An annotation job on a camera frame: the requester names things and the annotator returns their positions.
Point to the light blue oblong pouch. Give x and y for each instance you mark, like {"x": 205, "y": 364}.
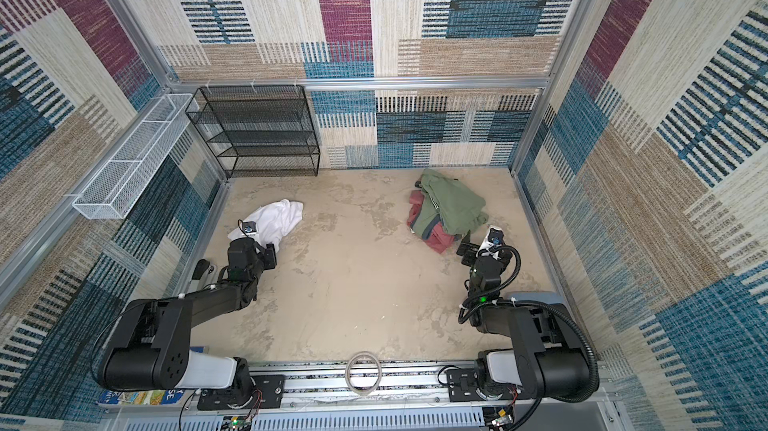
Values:
{"x": 547, "y": 297}

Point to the green cloth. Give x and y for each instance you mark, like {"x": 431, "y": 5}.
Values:
{"x": 461, "y": 210}

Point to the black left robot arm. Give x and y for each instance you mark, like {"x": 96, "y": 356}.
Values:
{"x": 149, "y": 347}

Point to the white wire mesh basket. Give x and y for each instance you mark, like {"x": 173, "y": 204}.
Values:
{"x": 114, "y": 190}

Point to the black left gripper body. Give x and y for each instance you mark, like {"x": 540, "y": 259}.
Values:
{"x": 267, "y": 257}

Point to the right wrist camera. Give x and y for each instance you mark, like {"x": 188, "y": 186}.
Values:
{"x": 494, "y": 238}

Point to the colourful book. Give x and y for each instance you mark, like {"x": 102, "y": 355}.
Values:
{"x": 109, "y": 399}

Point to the black wire mesh shelf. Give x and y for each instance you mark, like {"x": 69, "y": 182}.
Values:
{"x": 257, "y": 131}

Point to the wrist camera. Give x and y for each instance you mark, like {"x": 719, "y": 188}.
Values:
{"x": 494, "y": 238}
{"x": 248, "y": 229}

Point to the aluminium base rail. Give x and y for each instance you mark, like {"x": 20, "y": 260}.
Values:
{"x": 399, "y": 395}

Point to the maroon cloth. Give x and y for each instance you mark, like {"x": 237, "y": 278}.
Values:
{"x": 425, "y": 222}

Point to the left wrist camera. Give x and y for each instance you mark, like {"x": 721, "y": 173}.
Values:
{"x": 248, "y": 229}

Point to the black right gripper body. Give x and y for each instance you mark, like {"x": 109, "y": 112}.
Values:
{"x": 470, "y": 251}

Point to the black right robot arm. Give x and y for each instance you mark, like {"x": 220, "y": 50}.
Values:
{"x": 550, "y": 356}

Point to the white cloth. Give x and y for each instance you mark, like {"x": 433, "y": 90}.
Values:
{"x": 274, "y": 222}

